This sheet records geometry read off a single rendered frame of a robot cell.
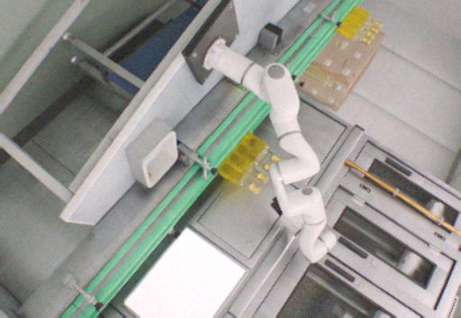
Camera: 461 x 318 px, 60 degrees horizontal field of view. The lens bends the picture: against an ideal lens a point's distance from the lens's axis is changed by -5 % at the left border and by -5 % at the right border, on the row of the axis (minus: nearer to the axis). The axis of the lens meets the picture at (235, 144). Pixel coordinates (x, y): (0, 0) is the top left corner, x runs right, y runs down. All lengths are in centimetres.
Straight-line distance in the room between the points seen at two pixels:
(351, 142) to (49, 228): 148
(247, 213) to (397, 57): 562
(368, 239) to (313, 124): 64
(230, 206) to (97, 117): 81
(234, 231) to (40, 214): 87
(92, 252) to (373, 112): 517
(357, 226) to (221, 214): 64
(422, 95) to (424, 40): 126
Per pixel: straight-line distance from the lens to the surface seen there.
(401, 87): 676
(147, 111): 146
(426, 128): 649
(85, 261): 165
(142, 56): 199
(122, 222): 166
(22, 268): 195
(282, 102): 136
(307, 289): 186
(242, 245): 181
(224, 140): 171
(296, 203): 142
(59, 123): 220
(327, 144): 214
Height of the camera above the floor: 140
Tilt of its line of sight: 14 degrees down
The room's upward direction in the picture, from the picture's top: 123 degrees clockwise
